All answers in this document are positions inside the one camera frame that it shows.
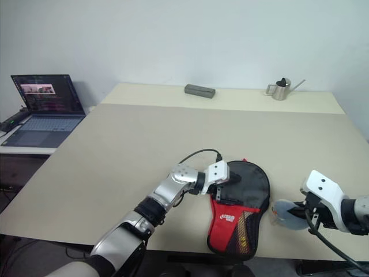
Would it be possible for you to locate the grey round disc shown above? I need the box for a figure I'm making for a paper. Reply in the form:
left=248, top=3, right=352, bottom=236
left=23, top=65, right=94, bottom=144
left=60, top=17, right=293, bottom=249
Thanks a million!
left=272, top=198, right=311, bottom=231

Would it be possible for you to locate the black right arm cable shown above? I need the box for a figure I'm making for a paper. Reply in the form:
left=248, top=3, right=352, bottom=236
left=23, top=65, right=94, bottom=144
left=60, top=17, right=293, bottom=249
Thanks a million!
left=305, top=210, right=369, bottom=275

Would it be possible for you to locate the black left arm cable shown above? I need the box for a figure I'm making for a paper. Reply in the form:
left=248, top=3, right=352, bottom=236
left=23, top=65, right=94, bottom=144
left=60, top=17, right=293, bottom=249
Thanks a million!
left=172, top=148, right=223, bottom=207

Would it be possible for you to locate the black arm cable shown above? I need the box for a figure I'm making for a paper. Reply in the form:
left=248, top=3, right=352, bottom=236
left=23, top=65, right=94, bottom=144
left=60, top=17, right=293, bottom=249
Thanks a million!
left=305, top=210, right=369, bottom=275
left=172, top=148, right=223, bottom=207

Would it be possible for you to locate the black red paddle case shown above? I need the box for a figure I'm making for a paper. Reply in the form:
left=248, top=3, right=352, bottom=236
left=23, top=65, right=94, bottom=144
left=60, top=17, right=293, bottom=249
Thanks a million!
left=206, top=158, right=272, bottom=259

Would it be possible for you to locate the grey oblong pouch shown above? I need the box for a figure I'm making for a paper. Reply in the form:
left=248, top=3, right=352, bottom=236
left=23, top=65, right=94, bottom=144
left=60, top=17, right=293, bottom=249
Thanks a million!
left=184, top=84, right=217, bottom=99

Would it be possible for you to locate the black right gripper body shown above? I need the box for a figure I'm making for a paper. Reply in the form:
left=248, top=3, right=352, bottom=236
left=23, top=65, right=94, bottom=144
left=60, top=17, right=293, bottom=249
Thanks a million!
left=304, top=192, right=337, bottom=228

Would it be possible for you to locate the black box with green light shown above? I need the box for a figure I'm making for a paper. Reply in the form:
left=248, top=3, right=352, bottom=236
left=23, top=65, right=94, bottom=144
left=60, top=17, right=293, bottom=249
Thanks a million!
left=0, top=108, right=31, bottom=132

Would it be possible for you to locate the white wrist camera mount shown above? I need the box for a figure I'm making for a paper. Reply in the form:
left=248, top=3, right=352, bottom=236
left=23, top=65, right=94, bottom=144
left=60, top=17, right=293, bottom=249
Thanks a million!
left=299, top=170, right=351, bottom=233
left=201, top=160, right=230, bottom=195

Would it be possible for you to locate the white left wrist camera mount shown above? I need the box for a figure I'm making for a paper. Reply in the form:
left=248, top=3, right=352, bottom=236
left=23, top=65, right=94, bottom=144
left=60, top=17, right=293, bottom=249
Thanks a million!
left=201, top=160, right=230, bottom=195

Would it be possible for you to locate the silver metal watering can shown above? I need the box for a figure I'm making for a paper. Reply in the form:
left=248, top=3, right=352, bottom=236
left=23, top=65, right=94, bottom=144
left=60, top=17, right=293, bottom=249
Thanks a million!
left=265, top=77, right=307, bottom=102

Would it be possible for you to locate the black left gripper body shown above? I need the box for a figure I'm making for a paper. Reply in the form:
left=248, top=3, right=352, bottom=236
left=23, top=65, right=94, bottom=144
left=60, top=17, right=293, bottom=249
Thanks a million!
left=208, top=180, right=232, bottom=203

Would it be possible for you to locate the open blue-grey laptop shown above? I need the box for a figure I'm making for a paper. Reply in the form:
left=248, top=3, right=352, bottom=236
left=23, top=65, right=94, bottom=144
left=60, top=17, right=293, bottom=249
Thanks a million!
left=1, top=74, right=86, bottom=148

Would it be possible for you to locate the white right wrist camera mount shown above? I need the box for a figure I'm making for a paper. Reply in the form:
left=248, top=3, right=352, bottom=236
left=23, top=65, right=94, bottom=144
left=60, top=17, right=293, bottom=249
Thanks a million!
left=299, top=170, right=351, bottom=233

